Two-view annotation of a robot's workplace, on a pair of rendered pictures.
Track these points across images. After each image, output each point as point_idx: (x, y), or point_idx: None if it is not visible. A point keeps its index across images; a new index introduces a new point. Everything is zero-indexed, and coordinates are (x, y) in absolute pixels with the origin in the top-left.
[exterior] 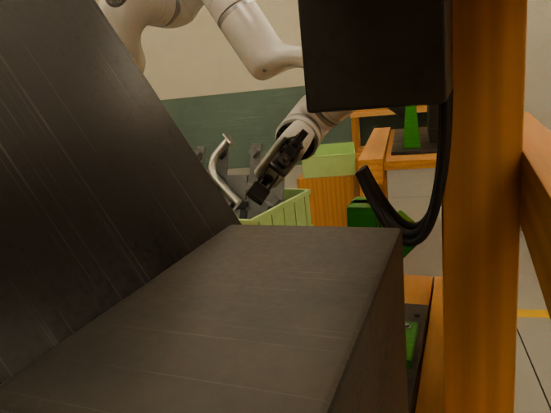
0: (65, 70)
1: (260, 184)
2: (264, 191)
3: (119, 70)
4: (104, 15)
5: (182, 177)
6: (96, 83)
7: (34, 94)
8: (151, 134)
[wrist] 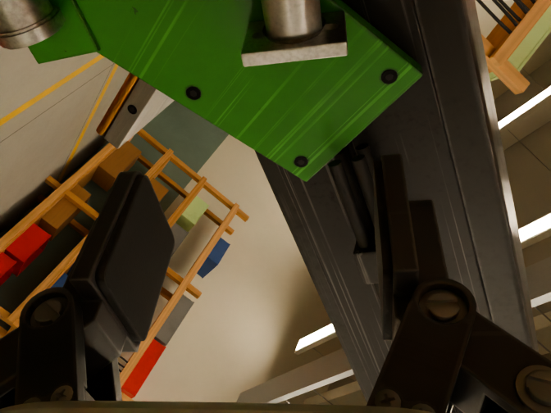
0: (501, 161)
1: (134, 318)
2: (126, 265)
3: (507, 202)
4: (523, 301)
5: (475, 43)
6: (500, 161)
7: (494, 117)
8: (489, 108)
